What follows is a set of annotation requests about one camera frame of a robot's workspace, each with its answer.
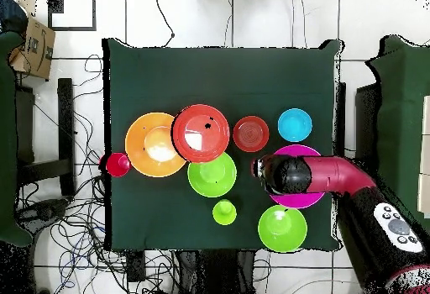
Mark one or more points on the large red-orange bowl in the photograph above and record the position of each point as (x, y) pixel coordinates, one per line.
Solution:
(215, 139)

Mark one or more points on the large pink bowl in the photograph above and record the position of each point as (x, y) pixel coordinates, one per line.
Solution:
(295, 201)

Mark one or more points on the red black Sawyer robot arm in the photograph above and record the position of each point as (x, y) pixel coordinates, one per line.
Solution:
(336, 176)

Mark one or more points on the small red-orange bowl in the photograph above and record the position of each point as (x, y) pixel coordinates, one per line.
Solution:
(251, 134)

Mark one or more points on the green bowl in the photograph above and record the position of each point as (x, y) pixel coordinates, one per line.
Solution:
(211, 179)
(282, 228)

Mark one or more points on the green cup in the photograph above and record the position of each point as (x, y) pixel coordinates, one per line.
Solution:
(224, 212)

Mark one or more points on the small blue bowl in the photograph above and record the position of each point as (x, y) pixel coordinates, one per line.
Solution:
(295, 125)

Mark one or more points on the dark green tablecloth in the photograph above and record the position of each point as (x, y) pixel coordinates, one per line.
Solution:
(218, 79)

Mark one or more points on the black cabinet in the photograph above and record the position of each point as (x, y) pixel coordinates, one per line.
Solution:
(366, 129)

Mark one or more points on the large orange bowl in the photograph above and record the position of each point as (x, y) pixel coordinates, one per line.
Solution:
(141, 146)

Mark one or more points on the red cup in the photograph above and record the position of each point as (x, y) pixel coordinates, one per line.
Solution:
(116, 165)

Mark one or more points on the green cloth covered table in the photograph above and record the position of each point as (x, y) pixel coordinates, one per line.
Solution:
(399, 122)
(6, 122)

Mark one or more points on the black metal stand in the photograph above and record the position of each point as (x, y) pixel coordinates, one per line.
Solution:
(65, 122)

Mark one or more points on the cardboard box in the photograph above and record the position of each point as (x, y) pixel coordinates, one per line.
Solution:
(33, 48)

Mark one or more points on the dark blue bag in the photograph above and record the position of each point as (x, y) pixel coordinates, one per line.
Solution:
(10, 15)

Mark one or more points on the grey pedestal leg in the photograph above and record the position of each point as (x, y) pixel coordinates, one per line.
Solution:
(43, 210)

